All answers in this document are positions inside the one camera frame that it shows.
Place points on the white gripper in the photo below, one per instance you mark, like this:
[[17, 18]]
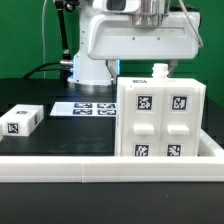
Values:
[[115, 37]]

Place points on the white cabinet body box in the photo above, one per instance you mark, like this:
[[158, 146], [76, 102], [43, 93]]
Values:
[[159, 78]]

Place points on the white cabinet door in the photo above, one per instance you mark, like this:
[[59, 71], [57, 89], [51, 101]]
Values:
[[180, 125], [141, 121]]

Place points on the white cabinet top block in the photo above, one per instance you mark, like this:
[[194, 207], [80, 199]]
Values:
[[21, 120]]

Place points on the white L-shaped fence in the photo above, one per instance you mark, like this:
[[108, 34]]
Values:
[[207, 166]]

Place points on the black camera pole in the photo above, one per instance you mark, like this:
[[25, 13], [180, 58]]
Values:
[[61, 7]]

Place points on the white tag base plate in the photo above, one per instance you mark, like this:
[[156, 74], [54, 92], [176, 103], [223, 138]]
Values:
[[84, 109]]

